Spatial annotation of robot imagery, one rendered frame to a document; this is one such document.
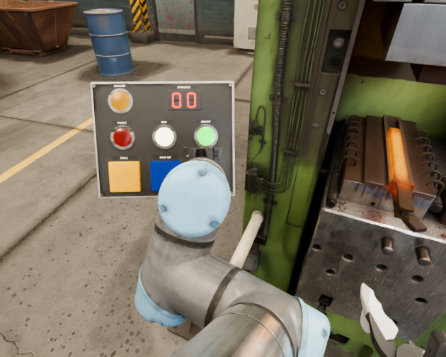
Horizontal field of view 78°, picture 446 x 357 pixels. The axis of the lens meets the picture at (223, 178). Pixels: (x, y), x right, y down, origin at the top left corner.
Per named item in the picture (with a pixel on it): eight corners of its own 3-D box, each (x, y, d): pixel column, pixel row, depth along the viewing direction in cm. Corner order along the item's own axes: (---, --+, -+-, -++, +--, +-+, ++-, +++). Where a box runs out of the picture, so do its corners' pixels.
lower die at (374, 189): (421, 219, 69) (437, 193, 63) (338, 197, 75) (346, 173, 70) (406, 141, 99) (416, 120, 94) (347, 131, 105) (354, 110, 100)
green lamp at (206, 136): (212, 149, 66) (212, 132, 63) (195, 144, 67) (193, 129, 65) (217, 142, 68) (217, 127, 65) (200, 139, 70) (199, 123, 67)
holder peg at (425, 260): (428, 268, 64) (434, 261, 62) (415, 264, 65) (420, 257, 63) (426, 255, 67) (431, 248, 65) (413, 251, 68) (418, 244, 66)
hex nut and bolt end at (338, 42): (338, 68, 70) (345, 38, 66) (326, 66, 71) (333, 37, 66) (339, 65, 72) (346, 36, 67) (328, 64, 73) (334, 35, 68)
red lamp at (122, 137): (128, 150, 65) (124, 134, 63) (112, 146, 67) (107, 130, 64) (136, 144, 68) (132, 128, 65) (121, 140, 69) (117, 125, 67)
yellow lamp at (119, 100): (126, 113, 64) (122, 95, 62) (110, 110, 66) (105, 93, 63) (134, 108, 67) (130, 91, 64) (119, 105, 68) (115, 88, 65)
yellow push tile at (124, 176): (140, 192, 67) (138, 161, 66) (109, 192, 67) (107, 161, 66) (142, 190, 69) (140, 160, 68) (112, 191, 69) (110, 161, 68)
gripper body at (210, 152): (224, 146, 54) (225, 147, 42) (224, 189, 55) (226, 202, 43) (184, 146, 54) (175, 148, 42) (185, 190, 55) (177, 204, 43)
